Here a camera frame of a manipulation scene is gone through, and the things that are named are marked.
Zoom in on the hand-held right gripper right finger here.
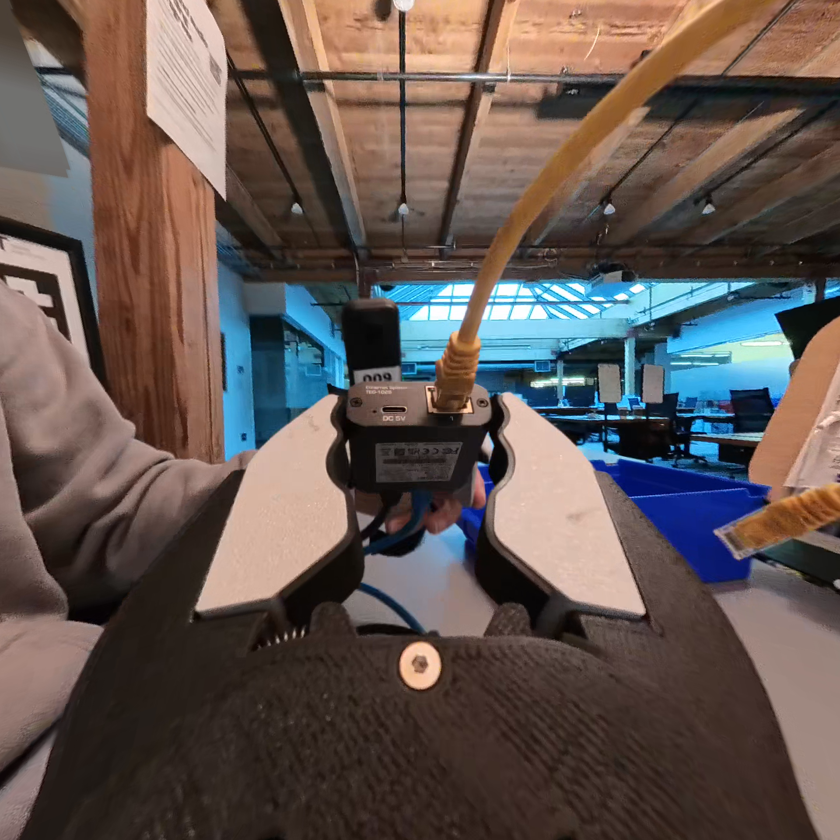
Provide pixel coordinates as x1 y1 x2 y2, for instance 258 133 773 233
474 392 649 621

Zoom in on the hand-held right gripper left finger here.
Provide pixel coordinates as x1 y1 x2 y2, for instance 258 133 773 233
194 394 366 621

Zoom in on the black network cable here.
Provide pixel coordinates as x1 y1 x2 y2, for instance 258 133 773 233
357 493 396 547

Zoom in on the black network splitter box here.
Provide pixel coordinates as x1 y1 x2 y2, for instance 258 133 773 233
346 382 492 493

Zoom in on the blue network cable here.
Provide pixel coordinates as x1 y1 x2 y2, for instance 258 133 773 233
360 489 431 636

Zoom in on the yellow network cable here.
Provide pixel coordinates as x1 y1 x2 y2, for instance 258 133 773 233
427 0 840 560

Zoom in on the grey desk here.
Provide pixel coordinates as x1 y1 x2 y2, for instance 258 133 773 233
341 443 840 840

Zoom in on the person's left hand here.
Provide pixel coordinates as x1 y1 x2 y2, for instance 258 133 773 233
384 469 488 536

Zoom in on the blue plastic bin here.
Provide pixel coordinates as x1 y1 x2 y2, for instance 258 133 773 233
459 458 770 585

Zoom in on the black office chair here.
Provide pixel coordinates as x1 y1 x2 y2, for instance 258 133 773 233
728 387 777 435
664 392 708 468

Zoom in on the document stand with instruction sheet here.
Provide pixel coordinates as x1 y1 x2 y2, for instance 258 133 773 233
748 315 840 506

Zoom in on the white paper notice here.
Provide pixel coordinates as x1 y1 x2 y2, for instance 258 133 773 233
146 0 228 199

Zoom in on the black framed picture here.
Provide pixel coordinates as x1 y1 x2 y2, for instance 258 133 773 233
0 217 107 388

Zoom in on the wooden post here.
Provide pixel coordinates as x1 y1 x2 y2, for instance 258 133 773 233
82 0 227 463

